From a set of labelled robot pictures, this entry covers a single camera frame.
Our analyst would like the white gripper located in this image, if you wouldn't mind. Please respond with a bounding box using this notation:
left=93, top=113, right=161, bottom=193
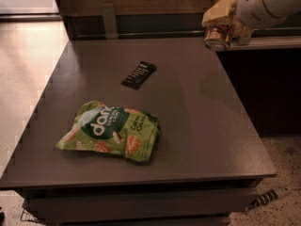
left=201, top=0, right=275, bottom=45

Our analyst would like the green chips bag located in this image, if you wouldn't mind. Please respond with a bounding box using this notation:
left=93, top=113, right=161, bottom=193
left=56, top=101, right=161, bottom=163

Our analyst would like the black snack bar wrapper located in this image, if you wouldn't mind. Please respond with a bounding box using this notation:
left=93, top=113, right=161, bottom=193
left=121, top=61, right=157, bottom=89

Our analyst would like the orange soda can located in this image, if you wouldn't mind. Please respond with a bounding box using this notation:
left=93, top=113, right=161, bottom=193
left=203, top=24, right=233, bottom=52

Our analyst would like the left metal bracket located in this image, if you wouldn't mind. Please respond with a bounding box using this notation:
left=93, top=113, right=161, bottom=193
left=101, top=3, right=119, bottom=40

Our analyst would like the wire rack under table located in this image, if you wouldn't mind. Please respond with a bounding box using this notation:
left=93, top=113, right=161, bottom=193
left=20, top=202, right=40, bottom=223

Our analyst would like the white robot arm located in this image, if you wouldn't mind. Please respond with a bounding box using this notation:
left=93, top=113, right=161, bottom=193
left=201, top=0, right=301, bottom=52

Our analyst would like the striped cable on floor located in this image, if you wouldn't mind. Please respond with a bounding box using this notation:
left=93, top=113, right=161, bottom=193
left=245, top=186, right=294, bottom=212

